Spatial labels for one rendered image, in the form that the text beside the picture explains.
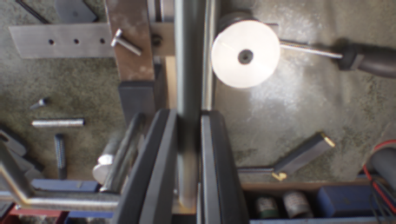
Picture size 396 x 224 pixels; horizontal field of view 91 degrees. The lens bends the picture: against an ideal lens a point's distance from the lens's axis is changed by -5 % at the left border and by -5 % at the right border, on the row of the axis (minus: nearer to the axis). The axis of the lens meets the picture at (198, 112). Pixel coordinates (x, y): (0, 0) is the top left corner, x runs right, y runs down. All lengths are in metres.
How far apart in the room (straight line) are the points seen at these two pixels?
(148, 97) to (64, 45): 0.10
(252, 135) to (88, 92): 0.24
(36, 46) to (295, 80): 0.29
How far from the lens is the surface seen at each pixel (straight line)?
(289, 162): 0.36
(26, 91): 0.35
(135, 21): 0.17
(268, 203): 1.76
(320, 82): 0.30
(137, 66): 0.18
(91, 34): 0.22
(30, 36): 0.25
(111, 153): 0.32
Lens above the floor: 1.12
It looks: 57 degrees down
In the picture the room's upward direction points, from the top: 180 degrees counter-clockwise
